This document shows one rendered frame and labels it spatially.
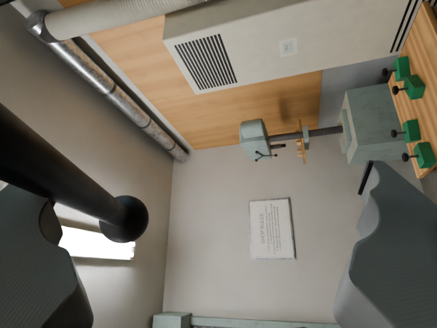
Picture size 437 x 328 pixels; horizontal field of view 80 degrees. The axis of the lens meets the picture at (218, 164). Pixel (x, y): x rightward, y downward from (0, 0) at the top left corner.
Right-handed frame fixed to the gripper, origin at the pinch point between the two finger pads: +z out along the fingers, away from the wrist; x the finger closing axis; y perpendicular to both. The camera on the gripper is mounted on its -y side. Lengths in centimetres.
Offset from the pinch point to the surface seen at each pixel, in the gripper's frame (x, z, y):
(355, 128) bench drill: 109, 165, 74
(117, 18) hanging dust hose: -51, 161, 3
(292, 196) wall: 91, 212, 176
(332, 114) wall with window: 128, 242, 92
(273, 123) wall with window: 71, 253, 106
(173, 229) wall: -43, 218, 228
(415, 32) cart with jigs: 100, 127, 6
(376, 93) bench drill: 128, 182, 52
